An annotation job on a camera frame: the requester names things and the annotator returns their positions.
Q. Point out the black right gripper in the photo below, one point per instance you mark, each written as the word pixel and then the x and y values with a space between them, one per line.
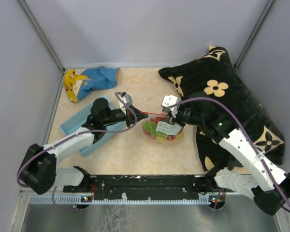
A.
pixel 176 119

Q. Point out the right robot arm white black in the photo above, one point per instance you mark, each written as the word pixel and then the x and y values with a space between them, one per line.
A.
pixel 267 184

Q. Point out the clear zip bag orange zipper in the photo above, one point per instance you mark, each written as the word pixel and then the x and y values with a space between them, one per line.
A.
pixel 166 131

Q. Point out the grey slotted cable duct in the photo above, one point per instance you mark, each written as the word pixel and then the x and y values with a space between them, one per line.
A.
pixel 84 199

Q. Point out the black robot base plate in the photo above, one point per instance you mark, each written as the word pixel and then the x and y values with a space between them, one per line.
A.
pixel 144 187

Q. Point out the black floral pillow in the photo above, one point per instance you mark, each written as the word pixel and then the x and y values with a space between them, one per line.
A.
pixel 213 75

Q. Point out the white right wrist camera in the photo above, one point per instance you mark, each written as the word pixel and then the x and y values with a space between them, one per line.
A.
pixel 167 105

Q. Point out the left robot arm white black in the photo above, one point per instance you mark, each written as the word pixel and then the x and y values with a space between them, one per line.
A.
pixel 38 170

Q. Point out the blue cloth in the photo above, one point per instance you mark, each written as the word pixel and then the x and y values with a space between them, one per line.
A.
pixel 99 78

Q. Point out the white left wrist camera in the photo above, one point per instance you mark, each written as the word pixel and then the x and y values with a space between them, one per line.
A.
pixel 124 100

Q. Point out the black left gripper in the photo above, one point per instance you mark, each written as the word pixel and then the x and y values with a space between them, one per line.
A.
pixel 130 115

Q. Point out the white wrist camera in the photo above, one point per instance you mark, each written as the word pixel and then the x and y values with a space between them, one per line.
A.
pixel 124 100
pixel 167 105

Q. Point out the yellow pikachu plush toy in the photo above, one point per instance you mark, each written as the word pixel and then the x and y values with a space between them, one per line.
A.
pixel 72 83

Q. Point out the green grape bunch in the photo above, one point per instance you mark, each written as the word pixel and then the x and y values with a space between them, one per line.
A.
pixel 150 127

